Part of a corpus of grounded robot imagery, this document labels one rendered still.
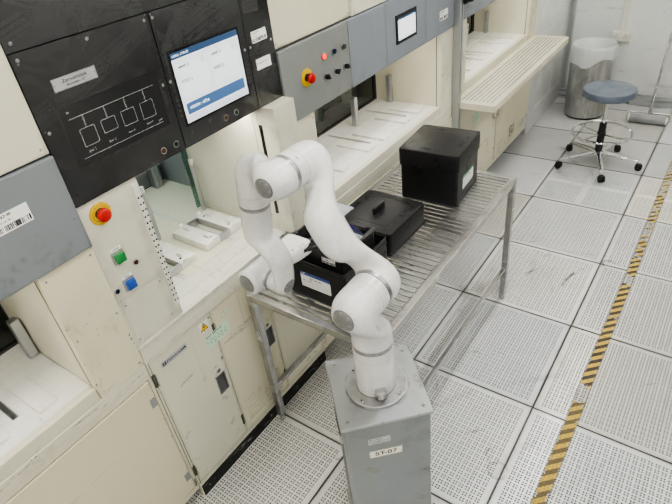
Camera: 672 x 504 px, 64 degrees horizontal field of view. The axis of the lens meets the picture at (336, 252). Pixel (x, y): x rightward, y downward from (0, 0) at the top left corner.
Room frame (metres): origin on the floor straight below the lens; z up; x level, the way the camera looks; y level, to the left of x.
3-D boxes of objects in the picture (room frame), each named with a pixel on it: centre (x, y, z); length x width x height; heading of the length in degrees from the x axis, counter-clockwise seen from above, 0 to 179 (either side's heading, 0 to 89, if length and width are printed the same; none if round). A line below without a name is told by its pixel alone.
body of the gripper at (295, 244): (1.47, 0.15, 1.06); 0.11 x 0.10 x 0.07; 139
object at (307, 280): (1.65, 0.00, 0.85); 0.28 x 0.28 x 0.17; 49
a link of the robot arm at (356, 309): (1.09, -0.05, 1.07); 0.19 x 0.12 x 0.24; 141
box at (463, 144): (2.27, -0.54, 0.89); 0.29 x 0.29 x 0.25; 55
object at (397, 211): (1.97, -0.20, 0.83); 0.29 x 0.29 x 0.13; 50
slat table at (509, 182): (1.96, -0.27, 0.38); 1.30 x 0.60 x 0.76; 141
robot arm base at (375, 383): (1.12, -0.07, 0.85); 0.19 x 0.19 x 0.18
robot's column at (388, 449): (1.12, -0.07, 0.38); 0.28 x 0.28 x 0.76; 6
